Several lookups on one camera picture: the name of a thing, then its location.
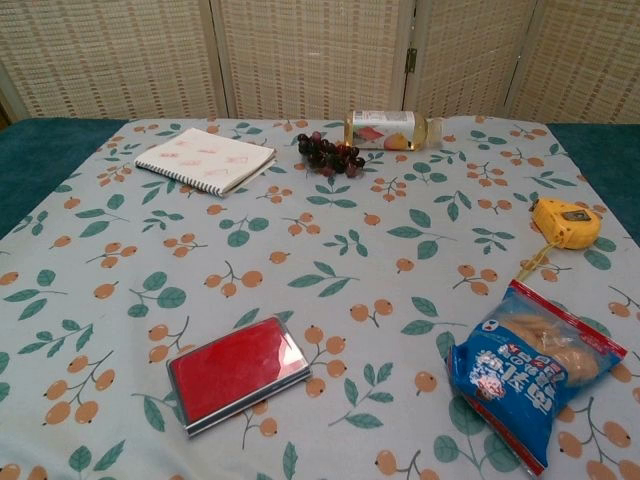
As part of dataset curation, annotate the white spiral notebook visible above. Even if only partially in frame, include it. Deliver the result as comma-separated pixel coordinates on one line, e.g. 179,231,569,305
133,127,278,200

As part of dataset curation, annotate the red ink pad case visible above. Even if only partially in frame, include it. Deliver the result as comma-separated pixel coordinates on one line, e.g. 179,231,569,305
166,315,314,440

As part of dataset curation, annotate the clear juice bottle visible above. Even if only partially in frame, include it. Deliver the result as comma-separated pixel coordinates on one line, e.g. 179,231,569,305
344,109,445,151

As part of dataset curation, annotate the floral printed tablecloth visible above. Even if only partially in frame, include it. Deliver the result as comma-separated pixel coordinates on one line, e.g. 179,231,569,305
0,117,640,480

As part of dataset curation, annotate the woven folding screen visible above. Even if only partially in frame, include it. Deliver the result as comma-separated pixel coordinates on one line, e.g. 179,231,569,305
0,0,640,125

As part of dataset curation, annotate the small yellow toy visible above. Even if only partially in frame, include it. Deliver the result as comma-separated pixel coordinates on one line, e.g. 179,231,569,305
517,196,602,284

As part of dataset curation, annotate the blue cookie bag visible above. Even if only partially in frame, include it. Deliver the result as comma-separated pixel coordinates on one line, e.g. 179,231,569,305
446,279,630,479

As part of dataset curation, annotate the dark purple grape bunch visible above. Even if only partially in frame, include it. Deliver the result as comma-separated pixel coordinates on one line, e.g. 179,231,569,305
297,131,367,179

